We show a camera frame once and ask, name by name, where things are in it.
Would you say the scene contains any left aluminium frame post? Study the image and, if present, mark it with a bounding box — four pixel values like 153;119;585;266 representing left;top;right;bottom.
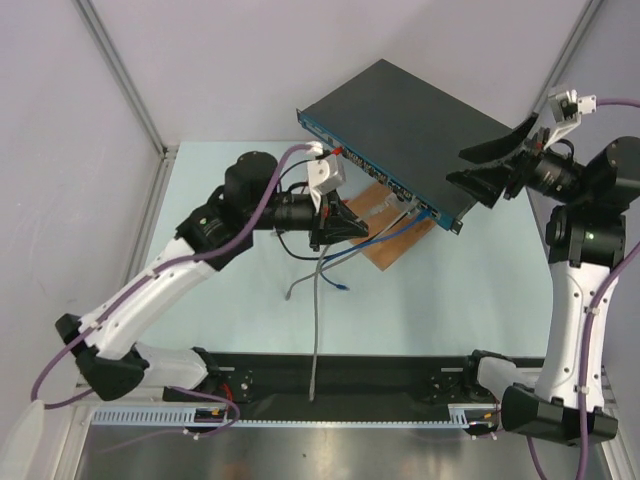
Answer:
72;0;169;159

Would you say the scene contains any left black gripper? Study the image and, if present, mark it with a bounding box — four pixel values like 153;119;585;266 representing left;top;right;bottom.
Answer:
248;189;369;253

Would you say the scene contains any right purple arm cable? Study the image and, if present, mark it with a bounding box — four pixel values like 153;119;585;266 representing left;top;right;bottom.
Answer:
472;98;640;480

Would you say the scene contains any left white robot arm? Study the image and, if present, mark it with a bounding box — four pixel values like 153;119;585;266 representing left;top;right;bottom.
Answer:
56;142;369;401

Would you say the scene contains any white slotted cable duct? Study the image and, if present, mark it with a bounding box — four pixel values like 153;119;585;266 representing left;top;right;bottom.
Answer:
92;405;241;427

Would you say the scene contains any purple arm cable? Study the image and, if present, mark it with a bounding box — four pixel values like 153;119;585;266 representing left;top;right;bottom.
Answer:
472;98;640;480
30;143;314;441

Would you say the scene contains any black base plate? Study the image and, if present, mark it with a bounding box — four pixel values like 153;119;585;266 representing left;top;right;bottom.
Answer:
162;353;502;424

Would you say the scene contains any black blue network switch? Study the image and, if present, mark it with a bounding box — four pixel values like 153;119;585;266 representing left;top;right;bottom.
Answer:
297;59;511;233

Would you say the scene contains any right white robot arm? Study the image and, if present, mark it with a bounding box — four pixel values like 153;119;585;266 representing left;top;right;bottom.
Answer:
447;114;639;446

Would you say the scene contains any black ethernet cable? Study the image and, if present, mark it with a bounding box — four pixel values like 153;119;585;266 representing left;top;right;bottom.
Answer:
269;159;381;261

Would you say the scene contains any right aluminium frame post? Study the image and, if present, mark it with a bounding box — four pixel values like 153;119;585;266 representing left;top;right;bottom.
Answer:
524;0;605;138

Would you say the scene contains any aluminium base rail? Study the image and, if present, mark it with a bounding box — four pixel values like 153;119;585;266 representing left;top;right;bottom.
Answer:
74;382;166;407

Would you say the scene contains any aluminium frame post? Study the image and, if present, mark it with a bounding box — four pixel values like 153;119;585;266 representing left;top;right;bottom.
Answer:
524;0;605;138
72;0;169;159

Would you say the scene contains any wooden board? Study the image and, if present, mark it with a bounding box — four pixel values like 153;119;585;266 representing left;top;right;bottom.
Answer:
346;183;436;271

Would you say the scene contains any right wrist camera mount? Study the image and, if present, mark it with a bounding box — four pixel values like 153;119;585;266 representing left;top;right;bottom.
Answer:
544;89;597;150

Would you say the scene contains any short grey ethernet cable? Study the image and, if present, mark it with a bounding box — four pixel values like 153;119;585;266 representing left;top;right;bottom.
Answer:
285;197;421;302

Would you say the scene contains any long grey ethernet cable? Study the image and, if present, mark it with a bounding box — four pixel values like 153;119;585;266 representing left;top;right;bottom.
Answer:
308;194;399;404

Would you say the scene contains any blue ethernet cable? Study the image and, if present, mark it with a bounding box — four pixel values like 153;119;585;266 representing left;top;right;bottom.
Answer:
318;209;434;292

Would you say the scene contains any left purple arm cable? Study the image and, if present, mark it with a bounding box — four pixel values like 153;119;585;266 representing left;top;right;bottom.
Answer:
30;143;314;441

